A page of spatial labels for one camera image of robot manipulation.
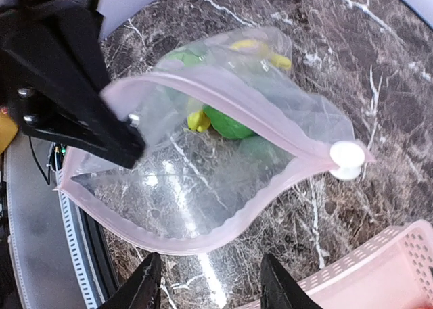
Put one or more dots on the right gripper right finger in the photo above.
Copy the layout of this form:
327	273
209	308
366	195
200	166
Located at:
278	288

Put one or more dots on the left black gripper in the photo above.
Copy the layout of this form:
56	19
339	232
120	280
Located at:
52	72

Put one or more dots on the white slotted cable duct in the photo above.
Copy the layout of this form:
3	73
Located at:
79	252

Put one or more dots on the black front rail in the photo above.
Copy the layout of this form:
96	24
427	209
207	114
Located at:
100	259

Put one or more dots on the green toy cabbage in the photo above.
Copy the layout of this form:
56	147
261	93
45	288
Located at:
226	126

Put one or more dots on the clear zip top bag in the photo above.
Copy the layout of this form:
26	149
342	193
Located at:
191	192

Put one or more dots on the yellow toy banana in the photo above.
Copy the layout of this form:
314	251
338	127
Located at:
260	52

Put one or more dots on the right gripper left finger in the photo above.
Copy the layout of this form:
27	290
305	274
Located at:
142	289

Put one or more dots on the pink perforated plastic basket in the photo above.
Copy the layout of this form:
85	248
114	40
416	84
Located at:
391	270

